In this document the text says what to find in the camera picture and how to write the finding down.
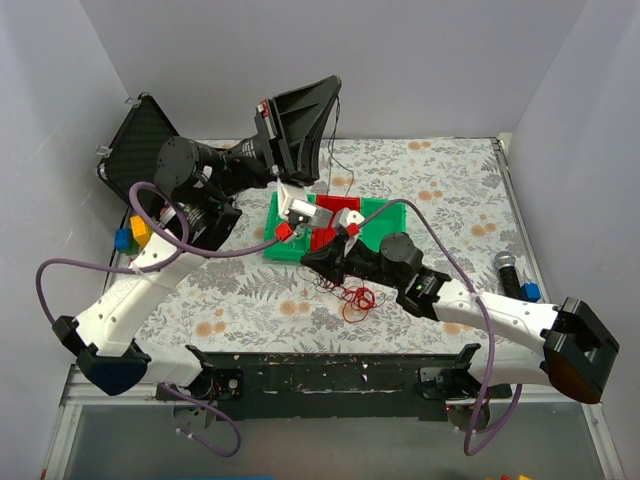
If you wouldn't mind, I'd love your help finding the dark thin wire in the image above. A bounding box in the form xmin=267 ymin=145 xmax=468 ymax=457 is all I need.
xmin=294 ymin=94 xmax=356 ymax=296

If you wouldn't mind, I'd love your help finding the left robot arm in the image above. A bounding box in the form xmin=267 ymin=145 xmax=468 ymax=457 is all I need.
xmin=52 ymin=75 xmax=342 ymax=400

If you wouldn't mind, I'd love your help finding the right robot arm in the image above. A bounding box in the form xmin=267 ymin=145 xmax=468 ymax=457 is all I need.
xmin=276 ymin=182 xmax=619 ymax=404

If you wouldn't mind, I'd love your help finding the red plastic bin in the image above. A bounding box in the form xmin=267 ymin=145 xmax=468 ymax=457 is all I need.
xmin=310 ymin=195 xmax=361 ymax=251

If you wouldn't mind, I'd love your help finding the green plastic bin left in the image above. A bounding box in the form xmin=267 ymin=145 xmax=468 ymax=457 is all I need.
xmin=262 ymin=191 xmax=318 ymax=263

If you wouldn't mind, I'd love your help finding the green plastic bin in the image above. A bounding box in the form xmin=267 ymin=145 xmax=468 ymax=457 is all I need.
xmin=359 ymin=197 xmax=407 ymax=252
xmin=262 ymin=191 xmax=318 ymax=263

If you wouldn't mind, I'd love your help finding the green plastic bin right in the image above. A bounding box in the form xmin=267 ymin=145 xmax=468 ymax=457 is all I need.
xmin=359 ymin=197 xmax=407 ymax=252

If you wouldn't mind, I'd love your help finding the black poker chip case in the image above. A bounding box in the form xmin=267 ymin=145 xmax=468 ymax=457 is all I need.
xmin=97 ymin=92 xmax=179 ymax=206

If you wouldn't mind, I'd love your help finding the black microphone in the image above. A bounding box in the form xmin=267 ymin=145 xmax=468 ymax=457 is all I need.
xmin=493 ymin=251 xmax=526 ymax=301

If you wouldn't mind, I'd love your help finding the yellow toy brick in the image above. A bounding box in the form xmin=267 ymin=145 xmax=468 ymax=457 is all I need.
xmin=129 ymin=215 xmax=153 ymax=248

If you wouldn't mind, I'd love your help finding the small blue toy brick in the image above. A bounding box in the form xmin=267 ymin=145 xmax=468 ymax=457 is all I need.
xmin=521 ymin=282 xmax=542 ymax=303

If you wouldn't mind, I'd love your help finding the red wire tangle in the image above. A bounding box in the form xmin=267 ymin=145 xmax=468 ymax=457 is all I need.
xmin=339 ymin=284 xmax=379 ymax=324

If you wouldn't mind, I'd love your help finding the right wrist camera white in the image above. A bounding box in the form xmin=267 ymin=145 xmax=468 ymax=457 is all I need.
xmin=332 ymin=208 xmax=365 ymax=239

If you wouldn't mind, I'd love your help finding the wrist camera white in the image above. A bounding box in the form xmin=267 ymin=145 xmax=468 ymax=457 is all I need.
xmin=332 ymin=208 xmax=365 ymax=239
xmin=276 ymin=180 xmax=332 ymax=229

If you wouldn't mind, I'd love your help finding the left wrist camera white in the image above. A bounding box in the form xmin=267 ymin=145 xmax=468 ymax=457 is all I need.
xmin=276 ymin=180 xmax=332 ymax=229

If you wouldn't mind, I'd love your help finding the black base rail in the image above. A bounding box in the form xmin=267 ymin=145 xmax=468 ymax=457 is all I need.
xmin=186 ymin=343 xmax=481 ymax=421

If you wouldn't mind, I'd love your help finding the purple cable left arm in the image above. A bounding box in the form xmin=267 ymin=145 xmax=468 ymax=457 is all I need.
xmin=35 ymin=181 xmax=296 ymax=458

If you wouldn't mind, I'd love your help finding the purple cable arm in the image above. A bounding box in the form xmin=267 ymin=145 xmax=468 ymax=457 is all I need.
xmin=35 ymin=181 xmax=296 ymax=458
xmin=349 ymin=198 xmax=524 ymax=457

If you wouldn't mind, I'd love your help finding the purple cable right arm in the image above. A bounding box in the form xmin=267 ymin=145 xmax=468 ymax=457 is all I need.
xmin=349 ymin=198 xmax=524 ymax=457

